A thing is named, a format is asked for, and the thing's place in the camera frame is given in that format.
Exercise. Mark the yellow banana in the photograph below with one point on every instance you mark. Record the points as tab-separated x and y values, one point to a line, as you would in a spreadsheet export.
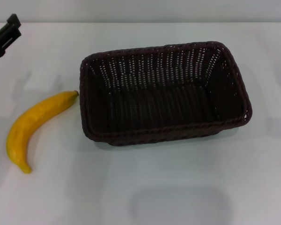
32	114

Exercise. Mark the dark woven plastic basket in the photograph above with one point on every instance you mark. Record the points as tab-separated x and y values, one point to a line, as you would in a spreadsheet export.
159	110

